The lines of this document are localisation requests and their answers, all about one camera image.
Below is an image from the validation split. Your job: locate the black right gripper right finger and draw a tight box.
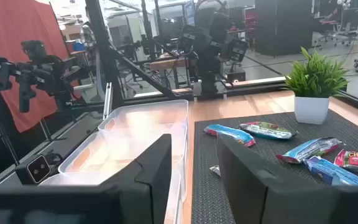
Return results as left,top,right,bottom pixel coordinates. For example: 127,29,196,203
216,135,337,224

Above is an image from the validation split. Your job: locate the office chair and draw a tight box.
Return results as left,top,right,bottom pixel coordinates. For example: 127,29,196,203
315,9,338,46
337,6,358,46

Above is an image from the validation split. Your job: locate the blue red granola bar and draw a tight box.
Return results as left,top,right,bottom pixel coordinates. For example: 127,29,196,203
275,136,344,165
203,123,257,147

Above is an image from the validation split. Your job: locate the small black table-level camera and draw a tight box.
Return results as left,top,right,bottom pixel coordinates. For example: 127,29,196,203
16,154,63,186

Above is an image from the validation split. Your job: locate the green plant in white pot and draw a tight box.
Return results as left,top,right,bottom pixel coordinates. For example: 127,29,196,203
283,46,349,125

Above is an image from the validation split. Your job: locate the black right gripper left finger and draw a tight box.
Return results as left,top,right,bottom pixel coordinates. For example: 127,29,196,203
99,133,173,224

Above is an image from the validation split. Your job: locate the green chewy granola bar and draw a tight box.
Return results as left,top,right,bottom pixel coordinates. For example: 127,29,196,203
239,121,300,140

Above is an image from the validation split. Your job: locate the dark grey woven mat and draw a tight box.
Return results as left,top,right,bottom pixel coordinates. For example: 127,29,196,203
191,110,358,224

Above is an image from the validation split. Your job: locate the red chewy granola bar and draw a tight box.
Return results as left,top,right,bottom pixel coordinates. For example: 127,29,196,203
334,149,358,178

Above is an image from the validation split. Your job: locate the red fabric backdrop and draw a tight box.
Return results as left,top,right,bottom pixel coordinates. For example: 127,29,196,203
0,0,73,133

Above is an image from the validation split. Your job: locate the black aluminium table frame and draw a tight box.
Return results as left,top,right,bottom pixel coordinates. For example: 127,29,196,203
70,0,358,121

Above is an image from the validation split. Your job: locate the green granola bar silver back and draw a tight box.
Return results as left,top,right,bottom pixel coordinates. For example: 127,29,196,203
209,164,222,177

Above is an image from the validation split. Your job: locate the purple blue granola bar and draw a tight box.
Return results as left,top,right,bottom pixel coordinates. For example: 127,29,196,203
303,155,358,187

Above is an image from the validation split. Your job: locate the clear plastic bin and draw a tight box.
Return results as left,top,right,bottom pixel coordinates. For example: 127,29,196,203
98,99,190,147
57,123,188,200
39,170,183,224

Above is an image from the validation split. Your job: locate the black tall cabinet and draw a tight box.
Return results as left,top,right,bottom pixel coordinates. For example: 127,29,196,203
255,0,314,57

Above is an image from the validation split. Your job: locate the wooden background workbench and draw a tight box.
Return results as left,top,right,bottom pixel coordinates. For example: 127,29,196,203
149,55,194,90

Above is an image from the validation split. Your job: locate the silver frame bracket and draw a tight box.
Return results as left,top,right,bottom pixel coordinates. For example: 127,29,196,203
103,82,113,121

